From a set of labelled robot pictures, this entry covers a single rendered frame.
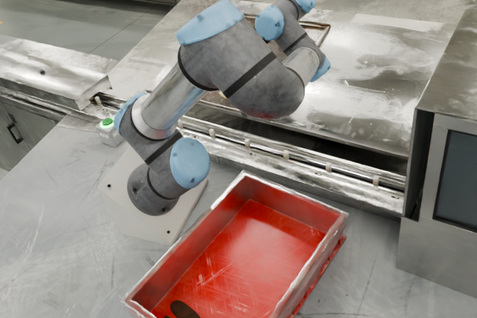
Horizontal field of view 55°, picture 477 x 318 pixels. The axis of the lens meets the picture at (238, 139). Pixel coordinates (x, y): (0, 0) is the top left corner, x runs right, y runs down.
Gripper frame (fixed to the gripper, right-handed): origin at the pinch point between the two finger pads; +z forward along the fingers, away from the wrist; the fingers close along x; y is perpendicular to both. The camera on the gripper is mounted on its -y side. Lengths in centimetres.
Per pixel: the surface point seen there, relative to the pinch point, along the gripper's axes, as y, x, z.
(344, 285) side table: 58, 44, -20
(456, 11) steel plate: -83, 71, -29
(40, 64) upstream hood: -11, -51, 85
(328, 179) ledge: 28.6, 37.3, -13.6
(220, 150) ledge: 22.6, 14.4, 13.6
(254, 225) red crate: 46, 28, 1
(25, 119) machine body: 2, -43, 108
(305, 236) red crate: 47, 37, -10
